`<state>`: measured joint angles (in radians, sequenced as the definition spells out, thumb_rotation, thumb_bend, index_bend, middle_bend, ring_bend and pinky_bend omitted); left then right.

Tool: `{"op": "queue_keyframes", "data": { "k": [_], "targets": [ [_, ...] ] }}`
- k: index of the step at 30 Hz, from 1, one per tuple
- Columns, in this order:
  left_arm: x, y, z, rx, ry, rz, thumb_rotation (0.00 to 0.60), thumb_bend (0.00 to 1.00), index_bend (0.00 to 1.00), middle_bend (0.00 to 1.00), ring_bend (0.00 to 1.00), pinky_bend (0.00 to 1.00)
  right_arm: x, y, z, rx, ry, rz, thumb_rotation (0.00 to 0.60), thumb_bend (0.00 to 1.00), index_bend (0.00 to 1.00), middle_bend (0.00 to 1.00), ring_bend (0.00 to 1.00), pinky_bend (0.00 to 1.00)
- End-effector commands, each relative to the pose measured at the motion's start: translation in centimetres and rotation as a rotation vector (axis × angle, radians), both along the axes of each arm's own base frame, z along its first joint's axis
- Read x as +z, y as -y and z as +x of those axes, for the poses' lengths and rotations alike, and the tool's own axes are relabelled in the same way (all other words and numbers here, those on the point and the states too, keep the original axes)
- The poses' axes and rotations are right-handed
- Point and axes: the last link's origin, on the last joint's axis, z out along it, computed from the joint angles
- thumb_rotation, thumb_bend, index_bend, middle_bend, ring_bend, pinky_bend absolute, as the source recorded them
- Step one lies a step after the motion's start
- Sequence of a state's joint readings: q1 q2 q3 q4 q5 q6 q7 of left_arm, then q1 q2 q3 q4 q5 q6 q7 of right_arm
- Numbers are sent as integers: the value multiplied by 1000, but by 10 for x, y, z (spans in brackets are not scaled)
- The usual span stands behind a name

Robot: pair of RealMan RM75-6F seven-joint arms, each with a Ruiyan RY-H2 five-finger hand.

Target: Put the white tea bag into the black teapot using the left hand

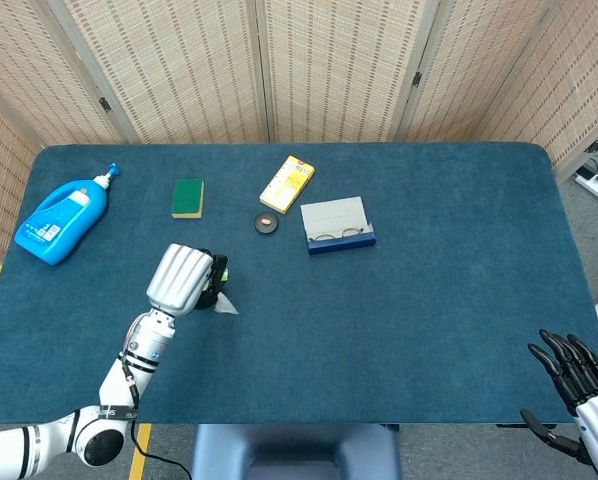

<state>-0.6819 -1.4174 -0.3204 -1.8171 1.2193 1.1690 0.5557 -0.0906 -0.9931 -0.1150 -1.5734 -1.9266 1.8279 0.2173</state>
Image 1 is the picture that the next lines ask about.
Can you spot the open blue glasses case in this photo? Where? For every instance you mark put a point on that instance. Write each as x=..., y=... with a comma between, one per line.
x=331, y=215

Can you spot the blue carpet table cover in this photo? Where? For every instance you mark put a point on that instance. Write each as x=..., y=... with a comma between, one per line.
x=379, y=325

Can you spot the black screen hinge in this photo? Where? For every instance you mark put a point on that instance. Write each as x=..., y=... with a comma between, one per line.
x=594, y=145
x=417, y=78
x=104, y=105

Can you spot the green yellow sponge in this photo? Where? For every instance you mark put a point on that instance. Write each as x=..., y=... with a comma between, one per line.
x=188, y=197

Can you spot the blue robot torso base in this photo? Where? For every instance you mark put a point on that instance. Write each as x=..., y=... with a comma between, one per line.
x=219, y=450

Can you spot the thin frame eyeglasses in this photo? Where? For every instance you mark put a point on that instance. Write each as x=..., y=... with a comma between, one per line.
x=350, y=232

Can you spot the black cast iron teapot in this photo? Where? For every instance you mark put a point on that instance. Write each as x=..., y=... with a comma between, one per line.
x=206, y=303

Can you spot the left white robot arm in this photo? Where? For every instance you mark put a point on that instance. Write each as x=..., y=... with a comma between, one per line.
x=144, y=345

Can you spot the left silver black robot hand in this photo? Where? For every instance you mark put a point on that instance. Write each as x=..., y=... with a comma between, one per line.
x=179, y=280

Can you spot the blue detergent pump bottle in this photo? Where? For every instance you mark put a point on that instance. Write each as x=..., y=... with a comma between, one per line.
x=54, y=225

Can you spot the yellow cardboard box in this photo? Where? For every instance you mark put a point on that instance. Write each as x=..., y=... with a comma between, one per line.
x=285, y=187

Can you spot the small black round lid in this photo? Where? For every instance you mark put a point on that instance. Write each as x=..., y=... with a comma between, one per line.
x=266, y=228

